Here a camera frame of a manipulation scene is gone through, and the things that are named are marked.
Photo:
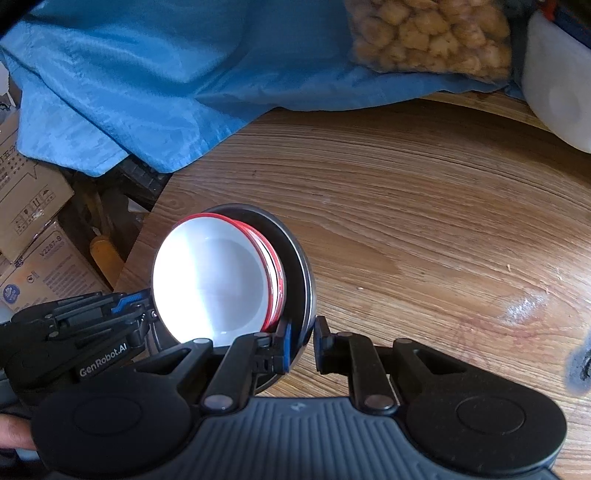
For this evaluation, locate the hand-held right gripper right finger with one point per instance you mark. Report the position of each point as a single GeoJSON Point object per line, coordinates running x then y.
{"type": "Point", "coordinates": [323, 350]}

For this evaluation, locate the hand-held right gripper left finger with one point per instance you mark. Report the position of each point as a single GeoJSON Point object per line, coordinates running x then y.
{"type": "Point", "coordinates": [284, 344]}

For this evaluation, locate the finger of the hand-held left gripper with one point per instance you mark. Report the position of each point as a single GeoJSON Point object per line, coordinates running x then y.
{"type": "Point", "coordinates": [131, 300]}
{"type": "Point", "coordinates": [134, 325]}

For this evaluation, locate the white bowl red rim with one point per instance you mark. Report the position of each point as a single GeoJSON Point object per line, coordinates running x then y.
{"type": "Point", "coordinates": [207, 277]}
{"type": "Point", "coordinates": [276, 286]}

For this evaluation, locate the stainless steel bowl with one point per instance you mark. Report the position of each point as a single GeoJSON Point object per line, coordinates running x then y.
{"type": "Point", "coordinates": [300, 286]}

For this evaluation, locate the person's left hand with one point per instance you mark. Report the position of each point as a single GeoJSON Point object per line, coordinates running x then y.
{"type": "Point", "coordinates": [16, 431]}

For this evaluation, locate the printed cardboard box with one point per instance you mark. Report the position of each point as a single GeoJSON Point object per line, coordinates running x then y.
{"type": "Point", "coordinates": [51, 272]}

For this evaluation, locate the black ribbed case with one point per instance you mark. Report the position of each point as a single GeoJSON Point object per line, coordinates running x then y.
{"type": "Point", "coordinates": [138, 184]}

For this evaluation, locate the open brown cardboard box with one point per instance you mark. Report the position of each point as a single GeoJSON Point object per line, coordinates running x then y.
{"type": "Point", "coordinates": [27, 198]}

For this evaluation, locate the blue tarp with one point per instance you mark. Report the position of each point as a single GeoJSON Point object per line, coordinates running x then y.
{"type": "Point", "coordinates": [184, 69]}

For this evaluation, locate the clear bag of snacks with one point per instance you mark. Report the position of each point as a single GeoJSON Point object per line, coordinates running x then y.
{"type": "Point", "coordinates": [429, 37]}

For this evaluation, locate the white plastic jug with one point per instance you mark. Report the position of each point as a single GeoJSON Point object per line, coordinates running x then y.
{"type": "Point", "coordinates": [558, 92]}

